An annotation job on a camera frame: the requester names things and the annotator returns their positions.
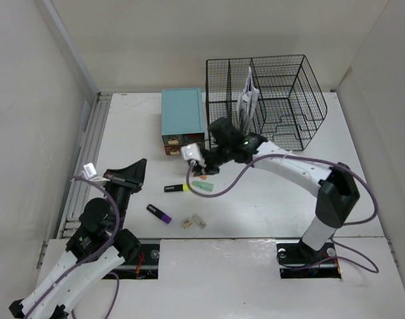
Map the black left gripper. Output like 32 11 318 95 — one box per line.
102 158 147 230

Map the yellow highlighter marker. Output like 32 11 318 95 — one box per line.
164 183 189 193

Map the purple highlighter marker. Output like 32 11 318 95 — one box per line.
146 204 172 225

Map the wooden drawer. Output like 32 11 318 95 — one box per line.
164 144 187 156

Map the white Canon paper booklet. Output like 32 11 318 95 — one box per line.
236 66 260 134

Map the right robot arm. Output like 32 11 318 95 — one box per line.
181 118 360 264

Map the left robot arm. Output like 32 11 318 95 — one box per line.
9 158 147 318

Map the green highlighter marker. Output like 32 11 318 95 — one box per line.
191 181 214 192

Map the grey eraser block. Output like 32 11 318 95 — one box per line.
192 214 206 229

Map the beige eraser block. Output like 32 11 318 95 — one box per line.
182 218 193 229

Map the teal wooden drawer box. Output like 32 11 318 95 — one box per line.
161 88 206 148

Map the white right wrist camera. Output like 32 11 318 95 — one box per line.
181 143 205 165

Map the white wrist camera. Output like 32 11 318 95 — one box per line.
181 143 205 165
82 163 106 183

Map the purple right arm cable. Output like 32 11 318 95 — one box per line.
185 158 380 274

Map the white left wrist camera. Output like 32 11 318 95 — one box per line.
82 163 106 183

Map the aluminium frame rail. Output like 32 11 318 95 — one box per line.
54 92 112 239

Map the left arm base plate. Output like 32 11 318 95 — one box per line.
112 239 160 280

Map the black wire mesh organizer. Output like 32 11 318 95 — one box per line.
205 54 327 152

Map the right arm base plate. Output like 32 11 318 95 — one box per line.
276 241 341 279

